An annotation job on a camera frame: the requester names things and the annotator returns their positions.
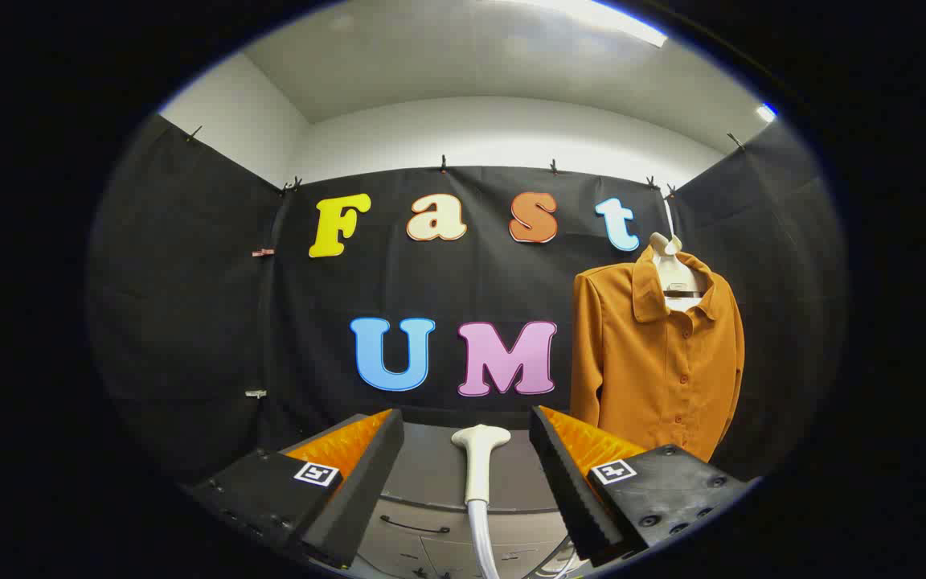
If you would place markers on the white garment steamer head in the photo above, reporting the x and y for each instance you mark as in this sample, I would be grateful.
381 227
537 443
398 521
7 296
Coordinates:
479 462

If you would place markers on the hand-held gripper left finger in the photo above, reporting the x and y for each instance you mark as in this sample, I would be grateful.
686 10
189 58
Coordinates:
366 482

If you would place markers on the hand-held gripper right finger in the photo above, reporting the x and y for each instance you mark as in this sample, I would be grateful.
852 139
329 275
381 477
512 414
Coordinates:
567 482

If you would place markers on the small ceiling light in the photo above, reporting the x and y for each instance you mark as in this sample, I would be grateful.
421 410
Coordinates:
766 112

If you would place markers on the white mannequin torso hanger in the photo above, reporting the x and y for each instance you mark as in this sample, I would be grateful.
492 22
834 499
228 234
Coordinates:
676 269

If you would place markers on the black backdrop cloth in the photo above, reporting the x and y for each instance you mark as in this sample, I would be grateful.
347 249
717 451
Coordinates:
190 322

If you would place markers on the grey cabinet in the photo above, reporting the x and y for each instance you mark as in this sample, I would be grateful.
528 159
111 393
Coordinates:
431 474

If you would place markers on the row of black cloth clips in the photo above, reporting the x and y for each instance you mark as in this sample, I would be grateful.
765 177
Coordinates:
444 165

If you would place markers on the orange button-up shirt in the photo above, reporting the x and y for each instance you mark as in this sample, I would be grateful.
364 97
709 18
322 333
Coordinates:
640 370

